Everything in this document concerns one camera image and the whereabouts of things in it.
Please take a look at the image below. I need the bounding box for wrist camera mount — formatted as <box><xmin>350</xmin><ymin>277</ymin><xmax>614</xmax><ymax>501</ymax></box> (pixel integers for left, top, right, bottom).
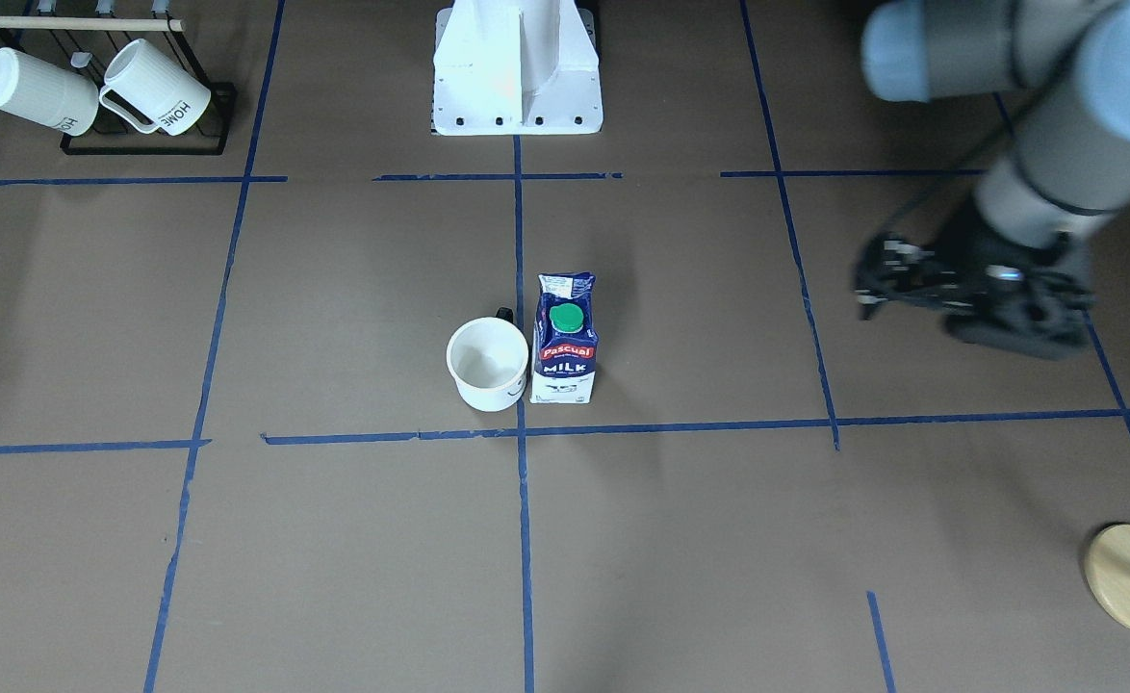
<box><xmin>944</xmin><ymin>243</ymin><xmax>1094</xmax><ymax>361</ymax></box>

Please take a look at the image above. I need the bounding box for white ribbed mug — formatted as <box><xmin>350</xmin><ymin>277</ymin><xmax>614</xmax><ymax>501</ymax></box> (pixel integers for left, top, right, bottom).
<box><xmin>0</xmin><ymin>47</ymin><xmax>99</xmax><ymax>137</ymax></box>

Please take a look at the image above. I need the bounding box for blue white milk carton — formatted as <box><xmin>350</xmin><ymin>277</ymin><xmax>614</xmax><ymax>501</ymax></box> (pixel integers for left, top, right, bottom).
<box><xmin>530</xmin><ymin>271</ymin><xmax>599</xmax><ymax>405</ymax></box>

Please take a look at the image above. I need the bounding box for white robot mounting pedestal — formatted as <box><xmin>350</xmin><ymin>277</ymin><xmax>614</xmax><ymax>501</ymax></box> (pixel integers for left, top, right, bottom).
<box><xmin>431</xmin><ymin>1</ymin><xmax>605</xmax><ymax>137</ymax></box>

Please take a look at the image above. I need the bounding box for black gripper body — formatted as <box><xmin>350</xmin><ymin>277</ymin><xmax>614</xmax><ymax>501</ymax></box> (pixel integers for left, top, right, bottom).
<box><xmin>925</xmin><ymin>197</ymin><xmax>1018</xmax><ymax>313</ymax></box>

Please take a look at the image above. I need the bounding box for black wire mug rack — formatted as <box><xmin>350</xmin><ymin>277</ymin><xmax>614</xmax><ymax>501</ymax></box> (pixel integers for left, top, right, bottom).
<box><xmin>0</xmin><ymin>1</ymin><xmax>238</xmax><ymax>155</ymax></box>

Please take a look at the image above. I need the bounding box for white HOME mug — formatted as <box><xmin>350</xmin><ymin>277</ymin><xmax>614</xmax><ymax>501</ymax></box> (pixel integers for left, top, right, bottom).
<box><xmin>98</xmin><ymin>38</ymin><xmax>212</xmax><ymax>136</ymax></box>

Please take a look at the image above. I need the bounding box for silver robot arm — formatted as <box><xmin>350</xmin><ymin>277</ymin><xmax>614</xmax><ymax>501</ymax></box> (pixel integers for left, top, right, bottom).
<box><xmin>854</xmin><ymin>1</ymin><xmax>1130</xmax><ymax>321</ymax></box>

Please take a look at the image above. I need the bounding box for white smiley face mug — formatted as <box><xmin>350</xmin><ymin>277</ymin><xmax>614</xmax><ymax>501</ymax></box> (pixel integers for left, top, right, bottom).
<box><xmin>445</xmin><ymin>306</ymin><xmax>529</xmax><ymax>413</ymax></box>

